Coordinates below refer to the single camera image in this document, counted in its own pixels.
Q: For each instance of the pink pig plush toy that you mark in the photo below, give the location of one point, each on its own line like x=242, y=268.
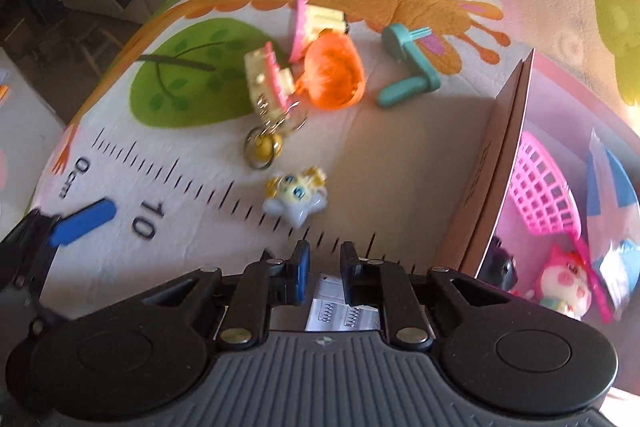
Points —
x=562, y=282

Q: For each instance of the pink cardboard box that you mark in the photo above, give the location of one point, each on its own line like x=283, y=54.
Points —
x=485, y=187

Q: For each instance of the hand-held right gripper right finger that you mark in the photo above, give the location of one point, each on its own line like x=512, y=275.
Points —
x=349, y=274

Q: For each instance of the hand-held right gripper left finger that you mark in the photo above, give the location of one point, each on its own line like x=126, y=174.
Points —
x=301, y=274

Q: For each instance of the blue and white tissue packet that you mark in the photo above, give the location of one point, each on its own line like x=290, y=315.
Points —
x=612, y=207

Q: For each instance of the small black toy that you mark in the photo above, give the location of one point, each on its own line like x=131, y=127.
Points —
x=500, y=267

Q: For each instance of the pink plastic net scoop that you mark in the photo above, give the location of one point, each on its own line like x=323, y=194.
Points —
x=545, y=192

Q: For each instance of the pink and cream toy camera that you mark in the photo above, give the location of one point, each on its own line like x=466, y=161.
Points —
x=322, y=21

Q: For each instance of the orange plastic ball cup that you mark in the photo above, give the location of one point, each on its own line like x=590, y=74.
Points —
x=330, y=72

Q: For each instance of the white instruction sheet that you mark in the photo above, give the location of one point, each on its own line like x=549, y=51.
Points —
x=325, y=312

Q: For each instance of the white star figure toy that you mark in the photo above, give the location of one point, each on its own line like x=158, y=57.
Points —
x=295, y=197

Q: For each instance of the cartoon printed play mat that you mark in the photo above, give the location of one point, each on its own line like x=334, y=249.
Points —
x=390, y=147

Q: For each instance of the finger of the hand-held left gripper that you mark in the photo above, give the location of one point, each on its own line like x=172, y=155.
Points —
x=82, y=221

